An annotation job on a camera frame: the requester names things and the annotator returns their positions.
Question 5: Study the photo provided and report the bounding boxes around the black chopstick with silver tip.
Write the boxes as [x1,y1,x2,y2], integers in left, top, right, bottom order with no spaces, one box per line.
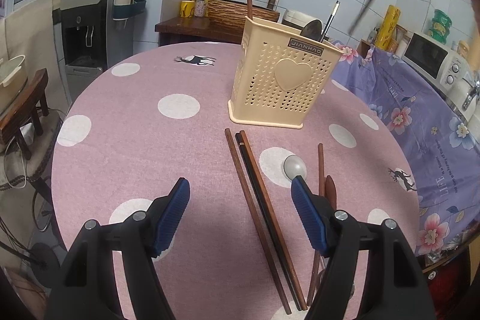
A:
[319,1,341,42]

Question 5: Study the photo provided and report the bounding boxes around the white cable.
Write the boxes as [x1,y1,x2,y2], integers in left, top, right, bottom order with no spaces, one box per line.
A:
[4,140,29,189]

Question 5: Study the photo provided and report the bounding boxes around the blue and white cup holder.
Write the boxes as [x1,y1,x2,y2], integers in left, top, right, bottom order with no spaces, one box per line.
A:
[112,0,148,22]

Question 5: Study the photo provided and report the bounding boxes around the cream plastic utensil basket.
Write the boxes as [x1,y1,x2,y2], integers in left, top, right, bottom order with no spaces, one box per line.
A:
[228,16,343,129]

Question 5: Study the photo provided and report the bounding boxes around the pink polka dot tablecloth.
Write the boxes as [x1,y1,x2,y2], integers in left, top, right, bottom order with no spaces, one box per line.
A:
[50,42,421,320]

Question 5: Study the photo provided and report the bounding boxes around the yellow wrap roll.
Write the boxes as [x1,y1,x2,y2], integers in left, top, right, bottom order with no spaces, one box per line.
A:
[376,4,399,51]

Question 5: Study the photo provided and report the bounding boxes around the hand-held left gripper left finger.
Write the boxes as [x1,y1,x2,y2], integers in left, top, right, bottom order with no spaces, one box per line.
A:
[47,177,191,320]

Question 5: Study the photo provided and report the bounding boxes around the dark wooden stool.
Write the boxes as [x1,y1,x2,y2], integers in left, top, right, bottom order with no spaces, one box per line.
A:
[0,68,50,160]

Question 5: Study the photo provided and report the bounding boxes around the white pot with lid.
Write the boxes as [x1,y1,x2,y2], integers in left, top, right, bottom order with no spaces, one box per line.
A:
[0,55,29,111]

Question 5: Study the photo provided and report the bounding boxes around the dark wooden side table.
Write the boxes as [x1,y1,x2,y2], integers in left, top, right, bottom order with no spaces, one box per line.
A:
[155,16,244,47]

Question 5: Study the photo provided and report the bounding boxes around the woven basket basin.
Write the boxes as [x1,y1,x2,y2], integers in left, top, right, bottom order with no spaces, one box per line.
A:
[206,0,281,32]

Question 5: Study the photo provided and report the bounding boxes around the grey water dispenser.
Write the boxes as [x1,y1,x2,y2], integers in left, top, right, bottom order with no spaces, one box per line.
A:
[52,0,141,81]

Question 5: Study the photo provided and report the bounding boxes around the wooden-handled utensil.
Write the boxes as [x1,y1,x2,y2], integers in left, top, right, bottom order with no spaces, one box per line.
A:
[324,175,338,208]

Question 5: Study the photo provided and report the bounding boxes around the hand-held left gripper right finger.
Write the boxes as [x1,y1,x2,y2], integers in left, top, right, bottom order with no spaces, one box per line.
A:
[290,175,437,320]

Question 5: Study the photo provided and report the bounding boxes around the brown and white rice cooker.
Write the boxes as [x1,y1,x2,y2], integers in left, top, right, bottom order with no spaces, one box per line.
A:
[281,8,323,34]

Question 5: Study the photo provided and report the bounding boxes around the matte silver spoon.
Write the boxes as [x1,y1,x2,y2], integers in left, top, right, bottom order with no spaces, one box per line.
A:
[283,155,307,181]

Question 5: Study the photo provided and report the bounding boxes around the white microwave oven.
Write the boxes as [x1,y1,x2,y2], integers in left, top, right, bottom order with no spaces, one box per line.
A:
[401,31,464,92]

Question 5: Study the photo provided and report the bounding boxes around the black round stand base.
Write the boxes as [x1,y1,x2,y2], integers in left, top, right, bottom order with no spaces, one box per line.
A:
[30,243,61,279]

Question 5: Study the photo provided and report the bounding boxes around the beige cloth partition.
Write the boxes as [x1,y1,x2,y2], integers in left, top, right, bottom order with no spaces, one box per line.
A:
[0,0,62,73]

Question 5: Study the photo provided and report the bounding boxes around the purple floral cloth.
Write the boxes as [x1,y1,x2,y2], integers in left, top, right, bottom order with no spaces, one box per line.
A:
[330,39,480,268]

